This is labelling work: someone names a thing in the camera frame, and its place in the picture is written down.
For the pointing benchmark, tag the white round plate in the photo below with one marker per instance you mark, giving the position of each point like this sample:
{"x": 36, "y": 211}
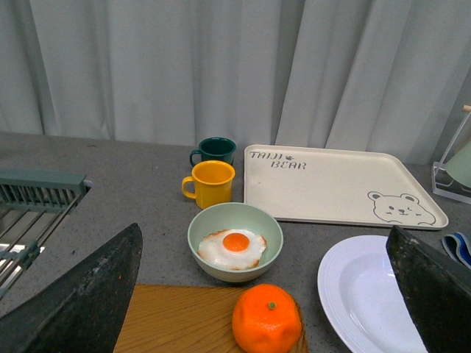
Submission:
{"x": 361, "y": 299}

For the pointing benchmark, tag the white cup holder rack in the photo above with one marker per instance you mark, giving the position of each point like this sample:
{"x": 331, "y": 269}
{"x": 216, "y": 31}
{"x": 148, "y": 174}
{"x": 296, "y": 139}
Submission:
{"x": 443, "y": 184}

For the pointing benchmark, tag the wooden cutting board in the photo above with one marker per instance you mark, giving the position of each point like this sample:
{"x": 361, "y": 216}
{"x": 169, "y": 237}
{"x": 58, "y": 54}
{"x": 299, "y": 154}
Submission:
{"x": 169, "y": 318}

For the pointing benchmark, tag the blue grey cloth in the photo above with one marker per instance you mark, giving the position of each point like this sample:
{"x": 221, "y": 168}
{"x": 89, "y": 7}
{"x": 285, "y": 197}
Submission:
{"x": 457, "y": 246}

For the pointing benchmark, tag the fake fried egg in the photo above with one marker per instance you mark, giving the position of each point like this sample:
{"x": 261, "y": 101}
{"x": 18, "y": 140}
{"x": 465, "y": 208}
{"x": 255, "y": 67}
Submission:
{"x": 232, "y": 249}

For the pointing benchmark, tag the dark green mug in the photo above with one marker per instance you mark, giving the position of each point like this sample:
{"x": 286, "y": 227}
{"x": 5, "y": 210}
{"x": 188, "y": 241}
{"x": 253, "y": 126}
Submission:
{"x": 217, "y": 148}

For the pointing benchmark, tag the yellow mug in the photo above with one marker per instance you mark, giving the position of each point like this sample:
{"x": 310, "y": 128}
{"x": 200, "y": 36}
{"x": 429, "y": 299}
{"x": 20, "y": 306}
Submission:
{"x": 210, "y": 183}

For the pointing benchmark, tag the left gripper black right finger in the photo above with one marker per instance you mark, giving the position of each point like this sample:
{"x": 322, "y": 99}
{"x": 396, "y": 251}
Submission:
{"x": 435, "y": 289}

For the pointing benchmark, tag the orange mandarin fruit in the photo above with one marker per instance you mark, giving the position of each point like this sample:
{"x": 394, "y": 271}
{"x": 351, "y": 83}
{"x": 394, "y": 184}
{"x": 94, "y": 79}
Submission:
{"x": 266, "y": 319}

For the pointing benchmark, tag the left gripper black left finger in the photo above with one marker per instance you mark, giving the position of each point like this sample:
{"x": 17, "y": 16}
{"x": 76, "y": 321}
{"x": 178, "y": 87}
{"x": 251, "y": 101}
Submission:
{"x": 84, "y": 309}

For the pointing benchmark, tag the light green bowl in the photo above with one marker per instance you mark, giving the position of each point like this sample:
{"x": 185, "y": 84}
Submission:
{"x": 236, "y": 216}

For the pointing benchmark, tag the grey-green dish rack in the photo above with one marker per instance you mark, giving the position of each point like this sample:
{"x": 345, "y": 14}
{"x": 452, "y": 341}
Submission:
{"x": 33, "y": 204}

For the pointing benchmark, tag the white grey curtain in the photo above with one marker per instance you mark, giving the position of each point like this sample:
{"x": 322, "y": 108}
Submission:
{"x": 382, "y": 76}

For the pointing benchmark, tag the cream bear tray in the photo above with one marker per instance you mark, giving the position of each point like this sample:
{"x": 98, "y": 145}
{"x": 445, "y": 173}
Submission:
{"x": 337, "y": 187}

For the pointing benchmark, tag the light green cup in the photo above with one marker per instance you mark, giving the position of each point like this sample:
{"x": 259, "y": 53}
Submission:
{"x": 459, "y": 166}

